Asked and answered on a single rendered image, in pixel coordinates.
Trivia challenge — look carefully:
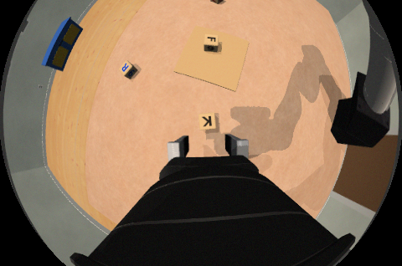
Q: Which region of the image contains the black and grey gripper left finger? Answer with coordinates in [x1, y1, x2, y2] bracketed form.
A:
[167, 136, 189, 161]

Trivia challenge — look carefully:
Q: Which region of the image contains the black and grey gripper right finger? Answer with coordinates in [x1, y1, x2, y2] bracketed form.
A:
[225, 134, 249, 158]

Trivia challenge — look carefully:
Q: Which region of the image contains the tan flat mat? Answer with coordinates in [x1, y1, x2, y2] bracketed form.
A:
[173, 26, 249, 92]

